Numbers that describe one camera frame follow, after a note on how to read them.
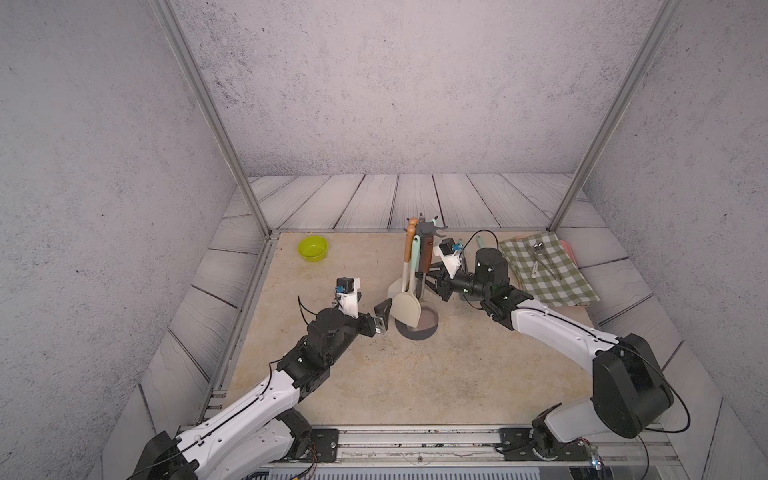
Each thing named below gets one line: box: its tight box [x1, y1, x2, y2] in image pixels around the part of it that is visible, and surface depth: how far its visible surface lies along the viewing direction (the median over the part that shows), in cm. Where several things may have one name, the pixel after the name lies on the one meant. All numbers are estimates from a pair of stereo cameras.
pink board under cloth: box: [559, 240, 579, 268], surface depth 117 cm
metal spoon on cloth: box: [531, 241, 544, 279], surface depth 113 cm
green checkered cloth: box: [499, 232, 601, 307], surface depth 109 cm
